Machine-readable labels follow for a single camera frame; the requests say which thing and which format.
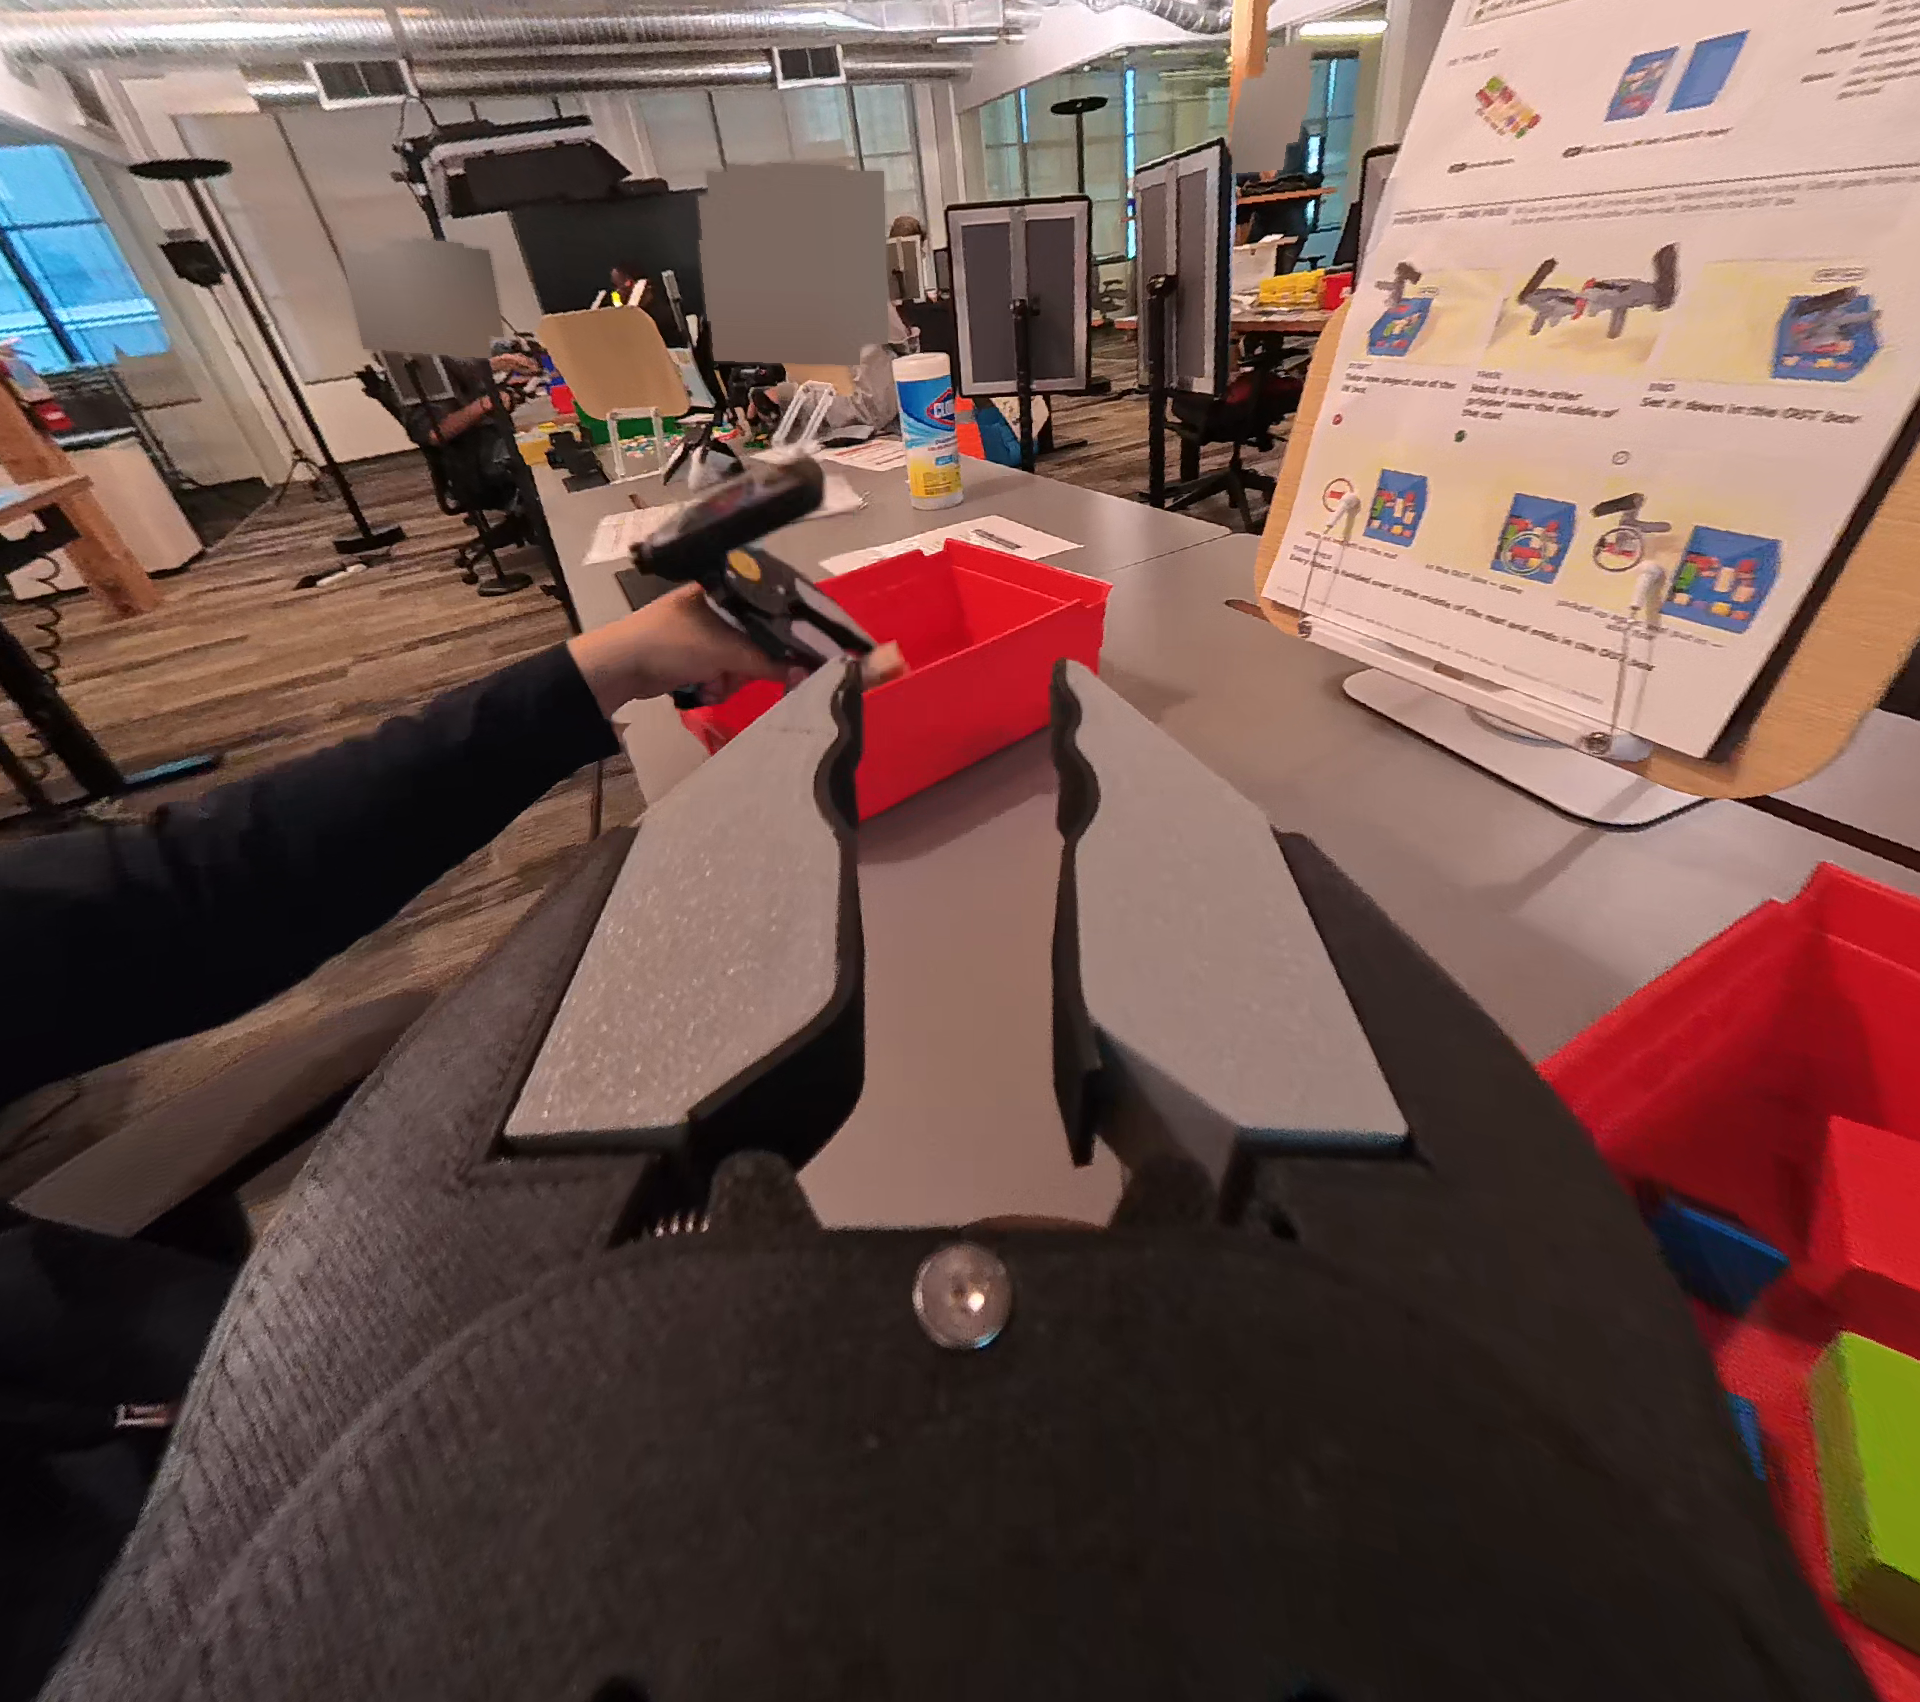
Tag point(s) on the printed instruction sheet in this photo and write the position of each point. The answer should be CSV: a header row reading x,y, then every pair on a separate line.
x,y
1620,233

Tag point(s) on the wooden document stand board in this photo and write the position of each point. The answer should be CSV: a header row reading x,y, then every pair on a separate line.
x,y
1832,712
616,360

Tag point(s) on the person's left forearm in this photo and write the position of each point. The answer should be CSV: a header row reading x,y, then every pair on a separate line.
x,y
299,833

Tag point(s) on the grey panel on stand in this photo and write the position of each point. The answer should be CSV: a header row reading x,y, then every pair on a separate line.
x,y
1185,261
1020,293

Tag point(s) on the clear acrylic holder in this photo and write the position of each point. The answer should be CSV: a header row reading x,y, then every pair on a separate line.
x,y
644,441

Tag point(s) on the black office chair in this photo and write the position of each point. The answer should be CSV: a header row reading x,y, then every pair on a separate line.
x,y
481,525

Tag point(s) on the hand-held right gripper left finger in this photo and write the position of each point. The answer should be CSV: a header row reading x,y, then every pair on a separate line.
x,y
705,952

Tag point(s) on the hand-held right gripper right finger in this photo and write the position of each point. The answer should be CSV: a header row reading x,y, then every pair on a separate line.
x,y
1201,967

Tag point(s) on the person's left hand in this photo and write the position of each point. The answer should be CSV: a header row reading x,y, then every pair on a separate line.
x,y
661,653

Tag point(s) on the red plastic bin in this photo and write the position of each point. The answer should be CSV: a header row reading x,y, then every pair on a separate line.
x,y
977,682
1725,1059

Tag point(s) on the green wooden block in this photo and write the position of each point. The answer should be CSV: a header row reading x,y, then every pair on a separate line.
x,y
1877,1477

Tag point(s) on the black floor lamp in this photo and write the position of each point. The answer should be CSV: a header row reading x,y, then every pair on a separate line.
x,y
369,536

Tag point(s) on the paper sheet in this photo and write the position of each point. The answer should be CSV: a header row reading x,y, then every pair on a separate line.
x,y
616,533
962,541

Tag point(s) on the window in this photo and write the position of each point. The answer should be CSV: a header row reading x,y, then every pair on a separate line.
x,y
75,261

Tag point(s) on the disinfectant wipes canister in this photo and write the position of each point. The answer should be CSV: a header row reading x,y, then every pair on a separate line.
x,y
930,441

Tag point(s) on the blue wooden wedge block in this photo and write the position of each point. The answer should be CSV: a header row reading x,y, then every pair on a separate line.
x,y
1718,1261

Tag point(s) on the long red wooden block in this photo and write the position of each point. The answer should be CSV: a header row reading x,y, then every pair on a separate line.
x,y
1877,1208

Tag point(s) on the person's dark clothing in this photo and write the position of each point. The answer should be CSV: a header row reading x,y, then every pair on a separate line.
x,y
91,1356

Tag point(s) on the black studio light panel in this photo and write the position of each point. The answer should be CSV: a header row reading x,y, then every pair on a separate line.
x,y
527,174

